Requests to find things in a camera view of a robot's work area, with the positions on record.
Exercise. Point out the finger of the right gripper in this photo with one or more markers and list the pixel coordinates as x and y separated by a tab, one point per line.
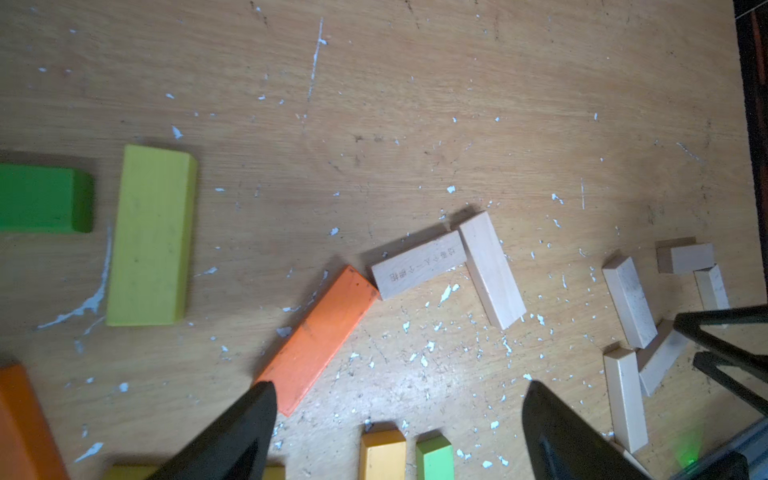
690	325
710	364

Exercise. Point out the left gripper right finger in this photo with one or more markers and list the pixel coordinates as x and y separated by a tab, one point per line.
561	445

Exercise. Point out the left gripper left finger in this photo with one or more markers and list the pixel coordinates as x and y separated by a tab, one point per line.
239	436

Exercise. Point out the natural wood block short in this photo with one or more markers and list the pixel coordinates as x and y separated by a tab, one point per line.
683	255

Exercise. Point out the natural wood block long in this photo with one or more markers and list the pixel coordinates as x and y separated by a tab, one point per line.
490	272

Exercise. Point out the natural wood block printed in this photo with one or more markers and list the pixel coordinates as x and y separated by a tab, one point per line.
418	265

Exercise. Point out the natural wood block angled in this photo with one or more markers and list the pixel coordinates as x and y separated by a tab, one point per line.
659	356

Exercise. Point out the natural wood block bottom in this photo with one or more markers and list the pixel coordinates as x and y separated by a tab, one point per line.
627	456

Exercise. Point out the orange block centre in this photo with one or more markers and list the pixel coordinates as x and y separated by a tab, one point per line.
304	356

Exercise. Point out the light green block right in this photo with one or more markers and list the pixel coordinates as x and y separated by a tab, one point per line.
435	459

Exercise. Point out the yellow block lying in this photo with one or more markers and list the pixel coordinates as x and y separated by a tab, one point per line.
195	472

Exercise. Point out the yellow block small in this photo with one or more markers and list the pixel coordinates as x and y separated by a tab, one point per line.
382	455

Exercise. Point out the dark orange block left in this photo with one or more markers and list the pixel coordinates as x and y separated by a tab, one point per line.
28	448

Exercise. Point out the yellow-green block upper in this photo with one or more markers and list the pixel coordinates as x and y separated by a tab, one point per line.
151	251

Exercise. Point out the dark green block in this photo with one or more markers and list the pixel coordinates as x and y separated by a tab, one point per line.
39	199

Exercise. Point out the front aluminium rail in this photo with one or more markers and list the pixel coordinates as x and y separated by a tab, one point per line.
743	457

